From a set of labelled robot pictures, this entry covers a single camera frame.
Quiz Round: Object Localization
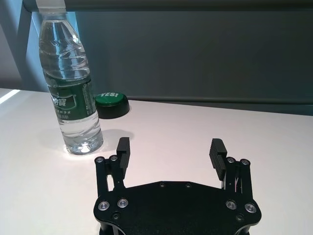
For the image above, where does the clear water bottle green label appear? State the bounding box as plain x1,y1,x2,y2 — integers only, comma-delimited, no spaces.
35,0,105,155

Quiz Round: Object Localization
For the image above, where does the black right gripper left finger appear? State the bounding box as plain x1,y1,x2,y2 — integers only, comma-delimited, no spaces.
94,137,132,196

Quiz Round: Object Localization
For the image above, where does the grey horizontal rail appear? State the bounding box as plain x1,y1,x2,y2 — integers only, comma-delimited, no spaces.
23,0,313,12

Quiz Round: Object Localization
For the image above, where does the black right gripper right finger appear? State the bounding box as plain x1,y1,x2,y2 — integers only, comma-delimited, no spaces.
209,138,252,197

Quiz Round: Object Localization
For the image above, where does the green YES button black base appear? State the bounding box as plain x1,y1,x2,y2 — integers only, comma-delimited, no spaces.
94,92,131,120

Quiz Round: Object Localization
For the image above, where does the grey slanted frame post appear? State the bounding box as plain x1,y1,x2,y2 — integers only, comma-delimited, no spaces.
18,4,37,93

